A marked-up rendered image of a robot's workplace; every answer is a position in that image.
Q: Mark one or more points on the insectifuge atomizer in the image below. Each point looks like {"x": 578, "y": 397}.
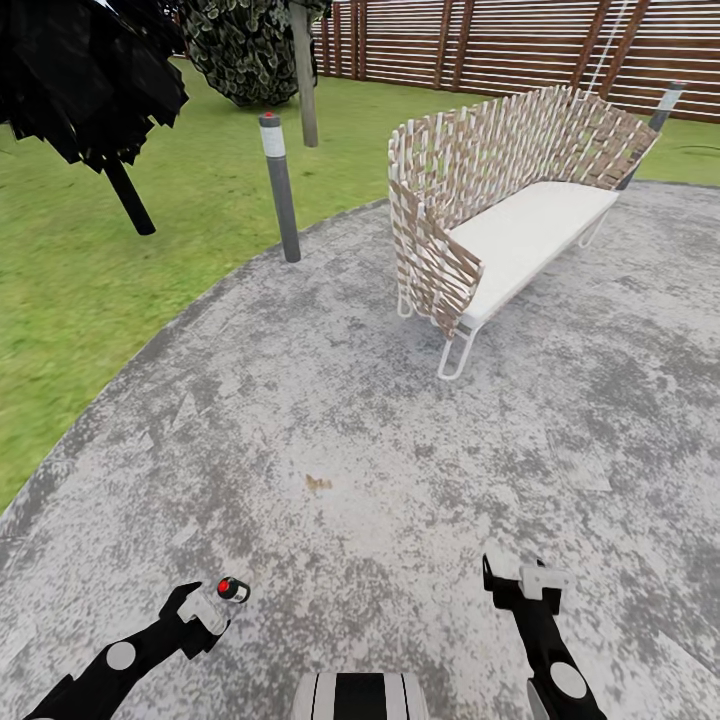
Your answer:
{"x": 233, "y": 590}

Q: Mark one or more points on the garden chair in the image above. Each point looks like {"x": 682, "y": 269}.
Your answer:
{"x": 509, "y": 199}

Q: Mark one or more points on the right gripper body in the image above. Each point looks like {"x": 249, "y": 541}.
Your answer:
{"x": 507, "y": 595}

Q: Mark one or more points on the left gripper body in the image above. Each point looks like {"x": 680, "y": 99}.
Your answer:
{"x": 190, "y": 636}

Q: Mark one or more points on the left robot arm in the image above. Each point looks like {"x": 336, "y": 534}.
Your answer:
{"x": 189, "y": 621}

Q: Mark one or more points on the robot trunk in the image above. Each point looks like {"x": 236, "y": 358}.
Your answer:
{"x": 360, "y": 696}

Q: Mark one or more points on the bush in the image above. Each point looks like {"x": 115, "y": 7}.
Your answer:
{"x": 240, "y": 55}

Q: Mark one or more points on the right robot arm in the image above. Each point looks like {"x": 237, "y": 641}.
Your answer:
{"x": 558, "y": 689}

